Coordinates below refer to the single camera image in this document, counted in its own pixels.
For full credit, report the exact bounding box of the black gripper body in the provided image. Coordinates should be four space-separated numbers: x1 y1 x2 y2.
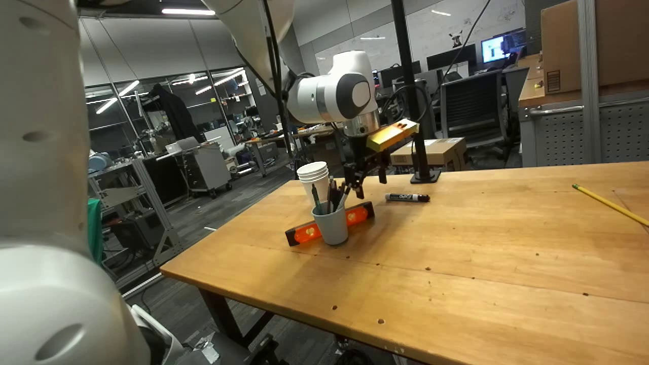
339 130 381 183

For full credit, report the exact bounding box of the white disposable cup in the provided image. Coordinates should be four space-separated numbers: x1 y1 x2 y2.
294 159 331 181
297 172 332 187
301 178 332 207

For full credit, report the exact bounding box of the black dry erase marker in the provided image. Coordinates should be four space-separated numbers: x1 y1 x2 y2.
383 191 432 205

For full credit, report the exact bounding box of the black pen white tip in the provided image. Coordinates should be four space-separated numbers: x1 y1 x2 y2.
326 177 350 215

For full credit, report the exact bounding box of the grey pen holder cup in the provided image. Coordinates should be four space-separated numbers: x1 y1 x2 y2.
311 201 353 247

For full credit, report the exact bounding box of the black pole stand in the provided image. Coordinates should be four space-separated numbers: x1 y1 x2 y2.
390 0 444 187

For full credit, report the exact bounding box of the grey office chair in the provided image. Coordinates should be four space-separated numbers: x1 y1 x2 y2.
438 69 509 151

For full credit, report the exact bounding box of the computer monitor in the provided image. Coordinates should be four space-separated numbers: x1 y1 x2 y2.
478 26 529 67

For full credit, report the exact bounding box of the metal shelf cart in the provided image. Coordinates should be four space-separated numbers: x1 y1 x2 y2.
88 156 186 274

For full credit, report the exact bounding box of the ceiling light strip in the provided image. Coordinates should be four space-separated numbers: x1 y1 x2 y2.
159 3 219 20

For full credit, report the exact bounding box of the grey metal cabinet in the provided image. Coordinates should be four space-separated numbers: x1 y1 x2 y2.
517 89 649 168

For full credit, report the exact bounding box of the yellow pencil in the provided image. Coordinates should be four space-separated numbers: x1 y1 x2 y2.
570 183 649 228

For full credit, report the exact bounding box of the large cardboard box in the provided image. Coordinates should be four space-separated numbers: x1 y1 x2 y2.
538 0 649 97

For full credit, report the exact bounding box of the strapped cardboard box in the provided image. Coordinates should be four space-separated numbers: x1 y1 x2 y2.
390 135 469 172

